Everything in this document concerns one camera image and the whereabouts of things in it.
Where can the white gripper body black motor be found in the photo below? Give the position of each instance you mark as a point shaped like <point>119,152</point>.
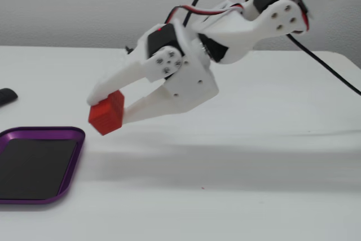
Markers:
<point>189,84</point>

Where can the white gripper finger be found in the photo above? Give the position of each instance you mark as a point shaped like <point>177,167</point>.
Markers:
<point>127,76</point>
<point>152,108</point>

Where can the red perforated cube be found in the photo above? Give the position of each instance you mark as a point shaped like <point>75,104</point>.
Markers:
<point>107,114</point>

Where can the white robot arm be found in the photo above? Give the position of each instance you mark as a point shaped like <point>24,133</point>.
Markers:
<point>242,32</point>

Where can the small black plug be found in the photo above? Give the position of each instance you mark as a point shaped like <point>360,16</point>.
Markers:
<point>129,50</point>

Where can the black oblong object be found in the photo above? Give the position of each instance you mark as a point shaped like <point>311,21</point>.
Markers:
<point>7,95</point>

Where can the purple tray with black bottom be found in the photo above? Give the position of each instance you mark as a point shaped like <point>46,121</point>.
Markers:
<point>34,167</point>

